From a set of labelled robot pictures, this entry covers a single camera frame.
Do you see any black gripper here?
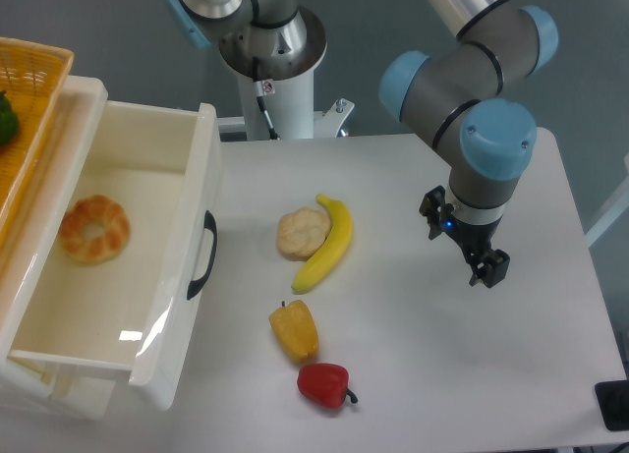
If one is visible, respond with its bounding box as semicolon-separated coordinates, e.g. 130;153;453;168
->
419;186;510;288

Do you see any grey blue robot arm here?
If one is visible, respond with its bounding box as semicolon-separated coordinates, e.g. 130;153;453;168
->
165;0;558;287

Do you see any white drawer cabinet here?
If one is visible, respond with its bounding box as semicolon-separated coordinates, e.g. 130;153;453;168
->
1;76;114;420

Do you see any yellow toy banana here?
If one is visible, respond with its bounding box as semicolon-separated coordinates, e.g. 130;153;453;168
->
291;194;353;294

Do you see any pale round bread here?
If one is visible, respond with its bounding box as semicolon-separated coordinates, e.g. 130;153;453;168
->
276;206;331;259

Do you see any yellow toy bell pepper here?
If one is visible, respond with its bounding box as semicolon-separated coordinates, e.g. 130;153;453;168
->
268;300;319;365

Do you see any red toy bell pepper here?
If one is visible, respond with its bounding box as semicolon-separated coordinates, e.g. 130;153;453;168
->
297;363;359;409

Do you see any black device at edge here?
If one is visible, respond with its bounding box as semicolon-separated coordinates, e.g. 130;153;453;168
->
595;379;629;431

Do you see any orange woven basket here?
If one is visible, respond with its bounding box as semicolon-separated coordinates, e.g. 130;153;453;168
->
1;37;74;242

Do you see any green toy pepper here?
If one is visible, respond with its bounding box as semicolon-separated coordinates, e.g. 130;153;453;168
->
0;90;20;146

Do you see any white frame at right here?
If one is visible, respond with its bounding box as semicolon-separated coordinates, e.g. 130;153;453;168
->
584;150;629;249

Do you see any golden ring bread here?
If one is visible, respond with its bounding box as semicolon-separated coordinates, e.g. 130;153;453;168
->
57;195;131;264

